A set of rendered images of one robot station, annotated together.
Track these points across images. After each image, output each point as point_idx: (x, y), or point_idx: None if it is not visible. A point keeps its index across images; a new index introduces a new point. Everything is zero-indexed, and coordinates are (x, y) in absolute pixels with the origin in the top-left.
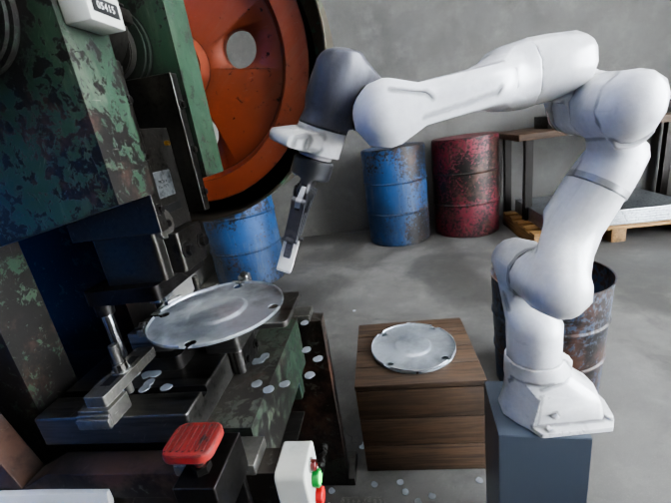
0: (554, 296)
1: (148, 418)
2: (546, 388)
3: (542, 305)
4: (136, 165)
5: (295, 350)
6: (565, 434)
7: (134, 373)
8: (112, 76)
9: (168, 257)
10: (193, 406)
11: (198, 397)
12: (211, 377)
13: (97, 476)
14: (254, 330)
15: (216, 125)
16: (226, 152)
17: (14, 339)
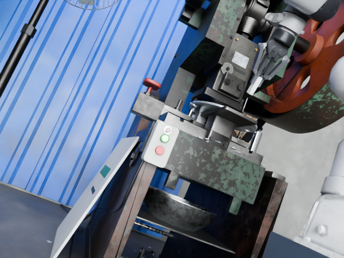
0: (334, 66)
1: (162, 114)
2: (330, 198)
3: (328, 79)
4: (223, 33)
5: (245, 175)
6: (314, 248)
7: (177, 113)
8: (235, 7)
9: (219, 82)
10: (172, 114)
11: (177, 116)
12: (189, 122)
13: (141, 130)
14: (237, 154)
15: (310, 75)
16: (307, 89)
17: (170, 97)
